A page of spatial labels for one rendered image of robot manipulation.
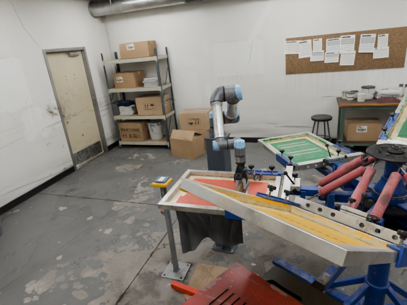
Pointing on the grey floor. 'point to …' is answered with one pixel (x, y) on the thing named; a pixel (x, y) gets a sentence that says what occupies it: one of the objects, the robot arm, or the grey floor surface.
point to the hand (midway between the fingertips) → (241, 188)
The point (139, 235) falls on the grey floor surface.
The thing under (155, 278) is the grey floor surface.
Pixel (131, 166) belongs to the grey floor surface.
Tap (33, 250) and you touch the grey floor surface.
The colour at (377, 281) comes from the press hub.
